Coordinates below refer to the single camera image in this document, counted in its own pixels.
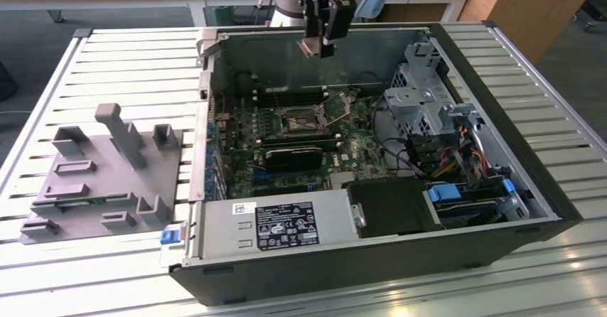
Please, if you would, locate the silver CPU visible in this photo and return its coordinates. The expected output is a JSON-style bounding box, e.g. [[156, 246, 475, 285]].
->
[[295, 36, 324, 59]]

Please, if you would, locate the thin metal locking lever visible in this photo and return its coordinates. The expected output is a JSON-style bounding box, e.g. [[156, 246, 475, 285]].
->
[[267, 81, 284, 114]]

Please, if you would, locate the metal socket cover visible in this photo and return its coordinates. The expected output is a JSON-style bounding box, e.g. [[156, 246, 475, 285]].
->
[[320, 90, 358, 128]]

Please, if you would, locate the silver metal drive cage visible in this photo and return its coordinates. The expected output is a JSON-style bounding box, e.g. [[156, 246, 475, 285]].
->
[[382, 41, 484, 140]]

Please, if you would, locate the green motherboard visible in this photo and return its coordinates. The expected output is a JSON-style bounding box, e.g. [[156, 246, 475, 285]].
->
[[208, 89, 395, 199]]

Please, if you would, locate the black graphics card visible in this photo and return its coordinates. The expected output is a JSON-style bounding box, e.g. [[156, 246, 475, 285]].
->
[[263, 145, 324, 174]]

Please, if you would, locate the wooden cabinet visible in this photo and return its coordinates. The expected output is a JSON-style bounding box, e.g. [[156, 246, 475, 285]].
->
[[483, 0, 607, 65]]

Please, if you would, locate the black plastic fan shroud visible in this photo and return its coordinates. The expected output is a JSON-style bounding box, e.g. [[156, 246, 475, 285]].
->
[[344, 180, 446, 240]]

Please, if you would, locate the hard disk in blue carrier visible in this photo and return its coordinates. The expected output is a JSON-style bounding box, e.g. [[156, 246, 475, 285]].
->
[[424, 181, 532, 230]]

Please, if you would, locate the dark office chair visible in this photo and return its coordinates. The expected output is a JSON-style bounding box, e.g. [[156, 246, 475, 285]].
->
[[579, 0, 607, 34]]

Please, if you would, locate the grey parts rack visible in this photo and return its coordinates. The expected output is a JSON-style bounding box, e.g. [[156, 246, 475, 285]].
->
[[17, 102, 187, 246]]

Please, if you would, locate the silver power supply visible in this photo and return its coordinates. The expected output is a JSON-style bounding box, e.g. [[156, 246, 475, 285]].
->
[[187, 188, 363, 261]]

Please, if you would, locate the green RAM stick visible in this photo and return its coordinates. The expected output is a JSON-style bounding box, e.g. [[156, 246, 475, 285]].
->
[[56, 195, 109, 206]]

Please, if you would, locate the blue case latch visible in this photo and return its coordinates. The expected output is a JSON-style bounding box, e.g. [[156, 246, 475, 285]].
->
[[159, 228, 185, 246]]

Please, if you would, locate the black open PC case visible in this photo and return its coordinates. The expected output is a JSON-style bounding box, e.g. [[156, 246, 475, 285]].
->
[[159, 21, 586, 307]]

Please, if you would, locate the coloured power wire bundle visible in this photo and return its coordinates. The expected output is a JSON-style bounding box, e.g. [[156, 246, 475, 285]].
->
[[438, 124, 492, 183]]

